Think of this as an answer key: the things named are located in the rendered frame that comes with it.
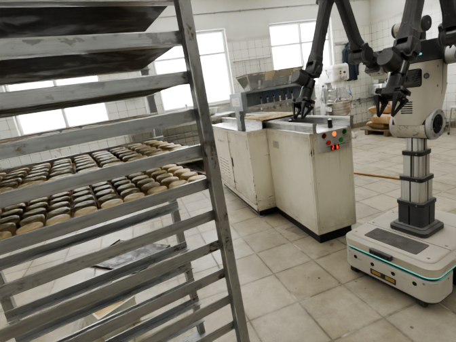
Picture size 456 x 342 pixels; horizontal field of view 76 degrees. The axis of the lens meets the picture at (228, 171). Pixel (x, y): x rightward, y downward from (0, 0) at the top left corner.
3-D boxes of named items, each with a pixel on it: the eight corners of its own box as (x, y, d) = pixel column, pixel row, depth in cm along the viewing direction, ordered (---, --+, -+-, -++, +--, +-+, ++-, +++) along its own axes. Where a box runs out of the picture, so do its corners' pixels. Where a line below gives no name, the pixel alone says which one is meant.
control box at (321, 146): (317, 153, 200) (315, 132, 196) (346, 145, 206) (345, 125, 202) (320, 153, 196) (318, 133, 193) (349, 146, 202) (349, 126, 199)
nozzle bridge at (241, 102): (233, 129, 285) (228, 94, 277) (298, 117, 303) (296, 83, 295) (245, 131, 254) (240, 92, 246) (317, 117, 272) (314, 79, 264)
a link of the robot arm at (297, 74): (324, 66, 142) (311, 69, 150) (307, 55, 136) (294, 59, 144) (316, 90, 142) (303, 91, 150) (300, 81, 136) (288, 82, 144)
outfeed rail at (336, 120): (245, 118, 386) (245, 113, 385) (248, 118, 387) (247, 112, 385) (350, 125, 199) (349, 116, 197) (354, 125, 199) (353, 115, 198)
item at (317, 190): (276, 214, 281) (264, 121, 258) (307, 205, 289) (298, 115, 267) (319, 246, 215) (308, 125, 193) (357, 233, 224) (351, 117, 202)
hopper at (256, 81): (237, 92, 277) (235, 77, 273) (289, 84, 291) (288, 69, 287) (248, 91, 250) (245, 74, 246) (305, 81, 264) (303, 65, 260)
